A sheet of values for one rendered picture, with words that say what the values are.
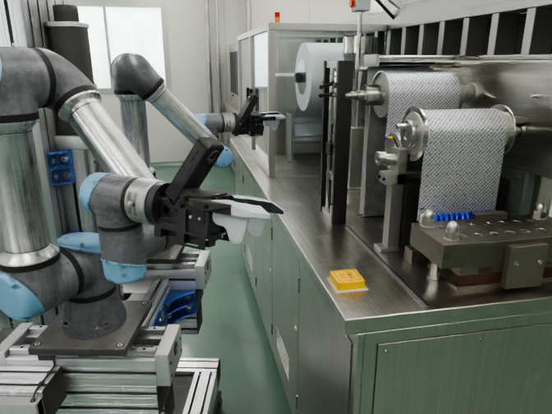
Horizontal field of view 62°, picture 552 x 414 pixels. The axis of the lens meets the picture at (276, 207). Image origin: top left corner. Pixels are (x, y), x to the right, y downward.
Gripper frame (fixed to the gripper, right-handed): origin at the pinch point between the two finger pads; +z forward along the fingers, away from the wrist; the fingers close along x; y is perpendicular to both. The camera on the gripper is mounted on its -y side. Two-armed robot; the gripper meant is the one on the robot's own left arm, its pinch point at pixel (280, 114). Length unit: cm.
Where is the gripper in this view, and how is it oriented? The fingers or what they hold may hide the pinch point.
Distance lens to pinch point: 185.4
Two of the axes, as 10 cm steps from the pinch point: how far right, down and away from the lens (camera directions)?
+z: 9.1, -1.2, 4.0
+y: -0.6, 9.1, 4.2
